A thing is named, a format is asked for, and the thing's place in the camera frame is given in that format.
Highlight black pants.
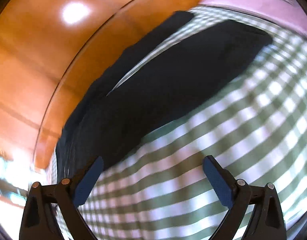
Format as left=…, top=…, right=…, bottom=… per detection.
left=55, top=11, right=273, bottom=179

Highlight green checkered bed cover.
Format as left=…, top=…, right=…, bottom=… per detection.
left=79, top=5, right=307, bottom=239

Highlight wooden wardrobe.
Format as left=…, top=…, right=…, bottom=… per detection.
left=0, top=0, right=200, bottom=170

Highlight pink pillow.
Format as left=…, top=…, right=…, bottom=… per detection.
left=200, top=0, right=307, bottom=37

